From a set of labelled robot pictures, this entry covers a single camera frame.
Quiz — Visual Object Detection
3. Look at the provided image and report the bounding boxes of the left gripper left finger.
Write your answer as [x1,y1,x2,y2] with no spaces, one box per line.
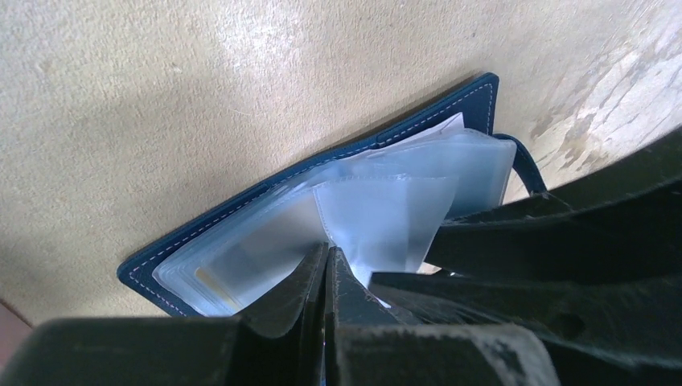
[236,243,330,385]

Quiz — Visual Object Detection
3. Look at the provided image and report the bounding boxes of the blue card holder wallet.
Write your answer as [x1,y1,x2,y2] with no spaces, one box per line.
[117,73,546,317]

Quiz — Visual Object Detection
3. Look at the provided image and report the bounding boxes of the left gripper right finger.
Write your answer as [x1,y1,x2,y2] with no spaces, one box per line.
[325,247,405,385]

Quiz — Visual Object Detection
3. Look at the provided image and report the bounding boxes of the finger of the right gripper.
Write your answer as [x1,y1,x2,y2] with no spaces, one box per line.
[426,129,681,284]
[369,273,681,368]

